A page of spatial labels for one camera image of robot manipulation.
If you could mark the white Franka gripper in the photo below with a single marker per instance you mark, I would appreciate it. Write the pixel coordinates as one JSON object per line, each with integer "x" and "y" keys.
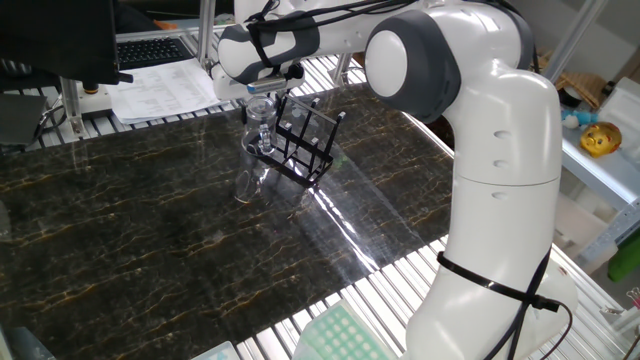
{"x": 227, "y": 90}

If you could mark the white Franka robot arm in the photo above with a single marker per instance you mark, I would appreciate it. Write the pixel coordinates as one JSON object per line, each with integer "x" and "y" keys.
{"x": 505, "y": 150}

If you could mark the white paper stack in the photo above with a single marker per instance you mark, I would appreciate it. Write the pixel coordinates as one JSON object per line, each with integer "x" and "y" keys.
{"x": 160, "y": 92}

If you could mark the black keyboard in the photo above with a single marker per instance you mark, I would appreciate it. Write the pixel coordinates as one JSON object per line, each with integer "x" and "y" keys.
{"x": 150, "y": 52}

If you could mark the white stand base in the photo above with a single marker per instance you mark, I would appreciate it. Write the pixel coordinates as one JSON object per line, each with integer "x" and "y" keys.
{"x": 97, "y": 105}

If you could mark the black computer monitor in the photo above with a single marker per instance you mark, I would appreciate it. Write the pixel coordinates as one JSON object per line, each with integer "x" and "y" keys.
{"x": 55, "y": 35}

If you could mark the green pipette tip box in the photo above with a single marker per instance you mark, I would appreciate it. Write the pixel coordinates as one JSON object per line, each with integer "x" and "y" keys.
{"x": 340, "y": 335}

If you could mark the dark grey flat box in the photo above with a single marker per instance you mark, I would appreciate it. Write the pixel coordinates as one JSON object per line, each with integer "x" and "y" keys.
{"x": 22, "y": 120}

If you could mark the blue plush toy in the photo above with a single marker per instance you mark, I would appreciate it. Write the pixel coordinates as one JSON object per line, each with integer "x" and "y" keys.
{"x": 580, "y": 119}

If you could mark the wicker basket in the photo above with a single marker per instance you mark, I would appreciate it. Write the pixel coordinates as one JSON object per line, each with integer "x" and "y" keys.
{"x": 585, "y": 87}

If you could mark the beige cardboard box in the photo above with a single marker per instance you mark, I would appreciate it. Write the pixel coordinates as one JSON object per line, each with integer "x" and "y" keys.
{"x": 575, "y": 225}

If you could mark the yellow piggy toy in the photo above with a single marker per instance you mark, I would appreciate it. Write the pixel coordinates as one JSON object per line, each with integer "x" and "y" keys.
{"x": 600, "y": 140}

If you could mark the grey plastic tray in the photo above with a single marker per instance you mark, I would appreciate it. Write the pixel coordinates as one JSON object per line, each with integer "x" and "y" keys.
{"x": 25, "y": 347}

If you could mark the grey metal shelf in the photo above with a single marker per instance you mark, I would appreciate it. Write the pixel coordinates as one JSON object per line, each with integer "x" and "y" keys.
{"x": 600, "y": 170}

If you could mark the white storage box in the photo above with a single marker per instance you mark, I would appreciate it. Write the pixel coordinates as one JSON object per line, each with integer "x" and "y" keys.
{"x": 625, "y": 107}

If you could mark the green plastic bin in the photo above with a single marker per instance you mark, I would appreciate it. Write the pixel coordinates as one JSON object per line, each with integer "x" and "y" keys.
{"x": 627, "y": 260}

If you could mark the metal binder clip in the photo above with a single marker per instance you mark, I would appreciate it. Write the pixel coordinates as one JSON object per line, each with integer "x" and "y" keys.
{"x": 634, "y": 296}

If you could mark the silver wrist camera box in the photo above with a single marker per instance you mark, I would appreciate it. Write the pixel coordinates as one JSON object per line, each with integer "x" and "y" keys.
{"x": 267, "y": 86}

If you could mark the aluminium frame post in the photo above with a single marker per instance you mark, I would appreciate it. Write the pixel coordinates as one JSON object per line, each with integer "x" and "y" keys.
{"x": 570, "y": 40}
{"x": 206, "y": 30}
{"x": 341, "y": 70}
{"x": 72, "y": 107}

